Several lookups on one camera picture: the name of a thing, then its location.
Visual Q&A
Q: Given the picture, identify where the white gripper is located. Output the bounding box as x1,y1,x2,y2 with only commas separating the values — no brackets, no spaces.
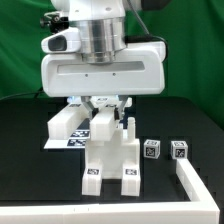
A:
41,42,166,120

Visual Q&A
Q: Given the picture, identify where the white tagged cube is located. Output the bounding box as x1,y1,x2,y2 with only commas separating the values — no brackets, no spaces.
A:
143,139,160,159
171,141,188,159

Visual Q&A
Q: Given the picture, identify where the white chair seat plate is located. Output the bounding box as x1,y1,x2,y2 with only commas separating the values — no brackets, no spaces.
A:
85,129,140,179

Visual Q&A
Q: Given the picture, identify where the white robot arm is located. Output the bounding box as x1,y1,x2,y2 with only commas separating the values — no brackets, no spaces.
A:
41,0,171,116

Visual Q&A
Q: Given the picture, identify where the white threaded peg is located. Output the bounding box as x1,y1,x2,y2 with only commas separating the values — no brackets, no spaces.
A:
127,117,136,141

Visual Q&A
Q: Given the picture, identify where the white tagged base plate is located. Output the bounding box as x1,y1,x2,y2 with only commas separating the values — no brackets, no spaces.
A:
44,129,90,149

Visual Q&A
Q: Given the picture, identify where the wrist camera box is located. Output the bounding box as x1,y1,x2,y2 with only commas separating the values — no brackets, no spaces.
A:
41,27,82,54

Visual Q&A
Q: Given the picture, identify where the black camera stand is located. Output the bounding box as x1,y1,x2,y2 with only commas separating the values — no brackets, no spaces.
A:
40,15,69,34

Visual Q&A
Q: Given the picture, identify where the white frame wall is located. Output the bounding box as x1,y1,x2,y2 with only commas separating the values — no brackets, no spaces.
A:
0,159,220,224

